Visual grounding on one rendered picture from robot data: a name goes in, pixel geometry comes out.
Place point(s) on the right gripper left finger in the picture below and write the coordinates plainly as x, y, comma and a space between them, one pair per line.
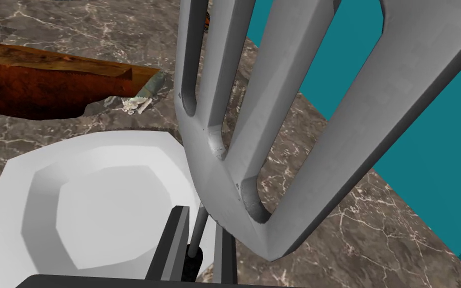
171, 248

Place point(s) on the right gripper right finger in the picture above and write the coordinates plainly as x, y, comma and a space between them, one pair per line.
224, 260

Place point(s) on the grey metal fork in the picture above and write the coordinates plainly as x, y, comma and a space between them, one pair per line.
230, 188

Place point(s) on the white plate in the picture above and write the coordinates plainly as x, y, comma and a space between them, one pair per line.
106, 208

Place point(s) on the grey-green and white crumpled thing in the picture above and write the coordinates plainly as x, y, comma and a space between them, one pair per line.
140, 100

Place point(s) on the brown wooden block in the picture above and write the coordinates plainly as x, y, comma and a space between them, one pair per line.
34, 86

